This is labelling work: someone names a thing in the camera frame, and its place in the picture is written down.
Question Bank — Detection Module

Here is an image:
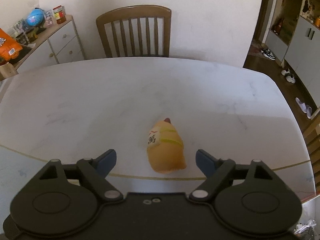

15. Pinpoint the yellow plush toy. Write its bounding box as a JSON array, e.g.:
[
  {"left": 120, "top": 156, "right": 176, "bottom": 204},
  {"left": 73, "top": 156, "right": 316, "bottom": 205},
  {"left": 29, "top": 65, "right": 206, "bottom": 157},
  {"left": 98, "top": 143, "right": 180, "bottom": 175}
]
[{"left": 146, "top": 118, "right": 187, "bottom": 174}]

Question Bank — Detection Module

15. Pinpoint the wooden chair beside box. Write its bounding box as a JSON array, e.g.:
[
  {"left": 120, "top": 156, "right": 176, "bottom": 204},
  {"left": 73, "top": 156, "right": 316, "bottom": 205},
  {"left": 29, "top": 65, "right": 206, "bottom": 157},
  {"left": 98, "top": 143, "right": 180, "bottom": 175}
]
[{"left": 303, "top": 115, "right": 319, "bottom": 187}]

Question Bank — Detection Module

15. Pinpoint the white drawer sideboard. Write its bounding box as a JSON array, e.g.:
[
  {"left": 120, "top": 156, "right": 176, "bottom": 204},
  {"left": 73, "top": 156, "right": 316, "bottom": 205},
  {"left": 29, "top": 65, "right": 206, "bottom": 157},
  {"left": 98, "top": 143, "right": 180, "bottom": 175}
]
[{"left": 14, "top": 15, "right": 86, "bottom": 73}]

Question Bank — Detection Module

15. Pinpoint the orange snack bag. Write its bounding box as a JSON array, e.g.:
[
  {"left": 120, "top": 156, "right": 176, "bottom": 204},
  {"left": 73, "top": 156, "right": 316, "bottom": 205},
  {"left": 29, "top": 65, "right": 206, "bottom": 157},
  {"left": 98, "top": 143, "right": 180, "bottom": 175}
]
[{"left": 0, "top": 29, "right": 22, "bottom": 62}]

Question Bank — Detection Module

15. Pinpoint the red lidded jar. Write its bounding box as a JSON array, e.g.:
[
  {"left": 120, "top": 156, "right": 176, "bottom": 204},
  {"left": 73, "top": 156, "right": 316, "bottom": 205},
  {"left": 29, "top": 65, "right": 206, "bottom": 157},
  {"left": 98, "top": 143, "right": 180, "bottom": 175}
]
[{"left": 53, "top": 5, "right": 66, "bottom": 24}]

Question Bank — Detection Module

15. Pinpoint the blue globe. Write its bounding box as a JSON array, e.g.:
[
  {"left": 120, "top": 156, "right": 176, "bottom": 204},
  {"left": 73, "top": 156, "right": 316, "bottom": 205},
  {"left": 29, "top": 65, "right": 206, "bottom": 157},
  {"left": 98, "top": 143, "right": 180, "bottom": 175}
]
[{"left": 26, "top": 8, "right": 44, "bottom": 27}]

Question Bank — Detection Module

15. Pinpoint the wooden chair far side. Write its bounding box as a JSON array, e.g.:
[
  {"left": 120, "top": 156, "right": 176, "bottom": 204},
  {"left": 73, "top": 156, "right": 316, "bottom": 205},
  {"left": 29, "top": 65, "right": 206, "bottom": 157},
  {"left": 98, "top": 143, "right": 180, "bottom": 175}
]
[{"left": 96, "top": 5, "right": 172, "bottom": 58}]

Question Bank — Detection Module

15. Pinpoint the grey wall cabinet unit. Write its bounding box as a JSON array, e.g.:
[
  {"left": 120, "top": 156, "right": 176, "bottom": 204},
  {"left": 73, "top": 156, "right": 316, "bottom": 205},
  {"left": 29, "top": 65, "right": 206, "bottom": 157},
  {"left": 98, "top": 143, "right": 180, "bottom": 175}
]
[{"left": 265, "top": 0, "right": 319, "bottom": 94}]

